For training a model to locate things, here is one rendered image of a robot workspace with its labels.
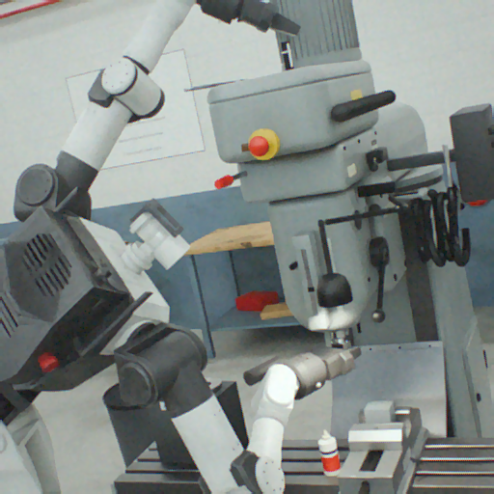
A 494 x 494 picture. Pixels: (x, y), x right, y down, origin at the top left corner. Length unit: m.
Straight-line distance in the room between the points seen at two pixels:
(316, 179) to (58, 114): 5.72
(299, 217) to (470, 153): 0.45
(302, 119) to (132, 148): 5.38
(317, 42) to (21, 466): 1.14
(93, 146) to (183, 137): 4.99
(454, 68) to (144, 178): 2.74
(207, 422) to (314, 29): 0.96
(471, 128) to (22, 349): 1.10
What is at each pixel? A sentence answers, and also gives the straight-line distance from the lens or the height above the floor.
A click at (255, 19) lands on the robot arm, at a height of 2.01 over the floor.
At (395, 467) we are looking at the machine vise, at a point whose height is 1.03.
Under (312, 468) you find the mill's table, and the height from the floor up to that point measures 0.96.
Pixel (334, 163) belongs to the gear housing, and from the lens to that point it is 1.62.
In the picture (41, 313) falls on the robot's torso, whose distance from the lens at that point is 1.41.
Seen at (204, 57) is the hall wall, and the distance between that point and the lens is 6.48.
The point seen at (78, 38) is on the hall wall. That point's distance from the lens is 7.06.
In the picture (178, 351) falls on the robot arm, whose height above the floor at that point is 1.43.
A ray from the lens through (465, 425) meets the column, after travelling 2.31.
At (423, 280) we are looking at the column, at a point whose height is 1.29.
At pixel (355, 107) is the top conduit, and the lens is 1.59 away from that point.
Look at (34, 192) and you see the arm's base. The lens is 1.60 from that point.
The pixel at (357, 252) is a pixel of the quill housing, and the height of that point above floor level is 1.48.
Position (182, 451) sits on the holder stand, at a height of 1.00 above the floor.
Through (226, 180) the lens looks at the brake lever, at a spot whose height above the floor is 1.70.
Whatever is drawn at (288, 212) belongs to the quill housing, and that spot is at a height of 1.60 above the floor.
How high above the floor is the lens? 1.85
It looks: 10 degrees down
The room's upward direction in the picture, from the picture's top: 12 degrees counter-clockwise
